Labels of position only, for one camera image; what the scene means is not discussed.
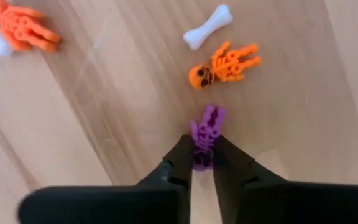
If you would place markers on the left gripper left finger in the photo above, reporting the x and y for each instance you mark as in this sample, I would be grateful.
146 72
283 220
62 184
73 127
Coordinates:
104 205

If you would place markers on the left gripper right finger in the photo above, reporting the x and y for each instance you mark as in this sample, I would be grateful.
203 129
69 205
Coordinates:
291 205

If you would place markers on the purple skeleton toy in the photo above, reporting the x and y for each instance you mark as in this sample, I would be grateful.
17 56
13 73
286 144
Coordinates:
210 124

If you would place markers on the orange skeleton toy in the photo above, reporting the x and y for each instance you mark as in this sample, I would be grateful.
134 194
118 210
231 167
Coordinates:
23 31
225 65

